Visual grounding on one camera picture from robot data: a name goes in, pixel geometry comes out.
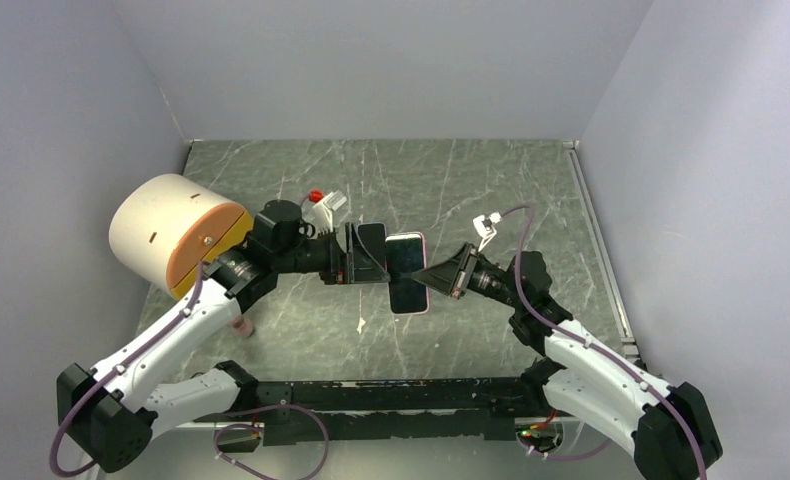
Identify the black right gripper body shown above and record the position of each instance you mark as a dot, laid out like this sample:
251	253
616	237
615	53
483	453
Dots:
489	279

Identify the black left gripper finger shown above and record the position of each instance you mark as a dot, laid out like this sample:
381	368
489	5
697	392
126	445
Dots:
366	270
356	248

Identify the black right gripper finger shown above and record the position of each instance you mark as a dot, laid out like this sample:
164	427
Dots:
451	267
442	280

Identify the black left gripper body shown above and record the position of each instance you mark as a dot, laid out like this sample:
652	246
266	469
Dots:
319	255

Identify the blue smartphone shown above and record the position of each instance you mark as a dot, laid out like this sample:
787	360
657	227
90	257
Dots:
373	237

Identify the pink phone case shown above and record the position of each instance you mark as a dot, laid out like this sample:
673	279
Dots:
427	291

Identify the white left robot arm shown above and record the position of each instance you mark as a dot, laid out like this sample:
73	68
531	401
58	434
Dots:
114	409

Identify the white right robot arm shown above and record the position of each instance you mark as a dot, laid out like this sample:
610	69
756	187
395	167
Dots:
667	430

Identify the pink capped small bottle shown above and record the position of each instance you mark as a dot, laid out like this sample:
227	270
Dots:
242	327

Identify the beige and orange cylinder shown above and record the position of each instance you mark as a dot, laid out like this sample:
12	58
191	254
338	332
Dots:
167	226

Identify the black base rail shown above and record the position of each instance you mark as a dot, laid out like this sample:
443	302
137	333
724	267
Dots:
491	408

